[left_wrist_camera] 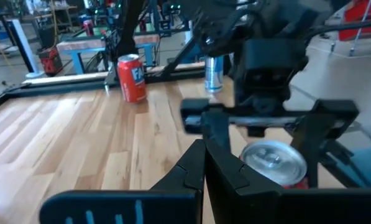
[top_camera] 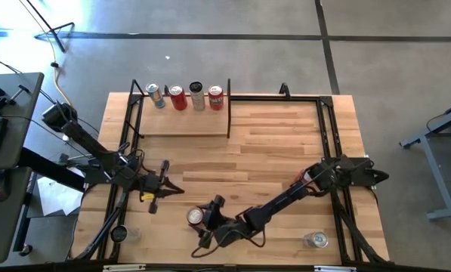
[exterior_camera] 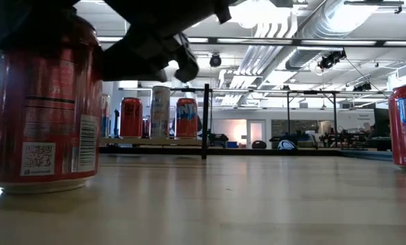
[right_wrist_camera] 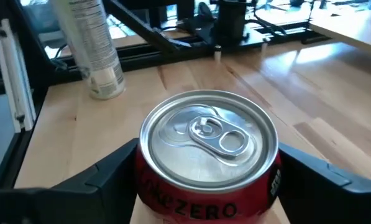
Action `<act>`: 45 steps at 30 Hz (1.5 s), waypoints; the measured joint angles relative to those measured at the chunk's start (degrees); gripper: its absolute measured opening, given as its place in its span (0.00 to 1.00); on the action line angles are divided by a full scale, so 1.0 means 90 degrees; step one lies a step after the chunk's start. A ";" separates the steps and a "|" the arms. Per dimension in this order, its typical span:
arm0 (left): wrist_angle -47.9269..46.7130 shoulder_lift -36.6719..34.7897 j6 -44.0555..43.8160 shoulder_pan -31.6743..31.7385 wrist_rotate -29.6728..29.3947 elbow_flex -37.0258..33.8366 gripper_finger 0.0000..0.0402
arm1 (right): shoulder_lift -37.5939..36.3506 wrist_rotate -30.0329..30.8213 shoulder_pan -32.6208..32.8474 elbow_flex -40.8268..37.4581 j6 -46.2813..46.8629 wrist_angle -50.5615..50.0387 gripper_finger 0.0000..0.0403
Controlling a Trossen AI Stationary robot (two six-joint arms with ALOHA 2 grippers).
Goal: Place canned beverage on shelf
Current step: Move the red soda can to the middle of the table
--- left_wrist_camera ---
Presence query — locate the blue silver slim can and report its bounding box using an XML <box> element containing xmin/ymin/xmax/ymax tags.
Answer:
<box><xmin>204</xmin><ymin>55</ymin><xmax>225</xmax><ymax>93</ymax></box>

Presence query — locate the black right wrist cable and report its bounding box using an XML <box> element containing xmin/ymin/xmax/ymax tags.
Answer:
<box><xmin>303</xmin><ymin>17</ymin><xmax>371</xmax><ymax>43</ymax></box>

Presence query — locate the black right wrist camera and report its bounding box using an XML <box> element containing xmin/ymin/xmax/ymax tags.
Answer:
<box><xmin>239</xmin><ymin>37</ymin><xmax>309</xmax><ymax>97</ymax></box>

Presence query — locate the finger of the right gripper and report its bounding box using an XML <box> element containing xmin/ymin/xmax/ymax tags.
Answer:
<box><xmin>202</xmin><ymin>113</ymin><xmax>233</xmax><ymax>151</ymax></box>
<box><xmin>292</xmin><ymin>114</ymin><xmax>332</xmax><ymax>188</ymax></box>

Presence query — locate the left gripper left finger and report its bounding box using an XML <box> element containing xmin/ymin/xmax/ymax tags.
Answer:
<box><xmin>39</xmin><ymin>139</ymin><xmax>207</xmax><ymax>224</ymax></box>

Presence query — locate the red black tool case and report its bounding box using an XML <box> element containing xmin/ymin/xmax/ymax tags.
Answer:
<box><xmin>37</xmin><ymin>46</ymin><xmax>63</xmax><ymax>77</ymax></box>

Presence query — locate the blue frame workbench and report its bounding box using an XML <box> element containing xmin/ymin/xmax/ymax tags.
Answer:
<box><xmin>56</xmin><ymin>33</ymin><xmax>161</xmax><ymax>75</ymax></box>

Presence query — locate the white floor stand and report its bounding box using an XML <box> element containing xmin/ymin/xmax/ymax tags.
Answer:
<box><xmin>6</xmin><ymin>18</ymin><xmax>45</xmax><ymax>78</ymax></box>

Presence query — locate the red strawberry Fanta can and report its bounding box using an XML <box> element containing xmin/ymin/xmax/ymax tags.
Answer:
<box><xmin>116</xmin><ymin>53</ymin><xmax>148</xmax><ymax>104</ymax></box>
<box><xmin>239</xmin><ymin>139</ymin><xmax>310</xmax><ymax>190</ymax></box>

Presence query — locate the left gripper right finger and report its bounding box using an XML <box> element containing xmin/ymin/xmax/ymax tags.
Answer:
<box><xmin>204</xmin><ymin>139</ymin><xmax>371</xmax><ymax>224</ymax></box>

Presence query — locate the red panel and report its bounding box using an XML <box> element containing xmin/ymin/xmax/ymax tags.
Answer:
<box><xmin>339</xmin><ymin>0</ymin><xmax>371</xmax><ymax>41</ymax></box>

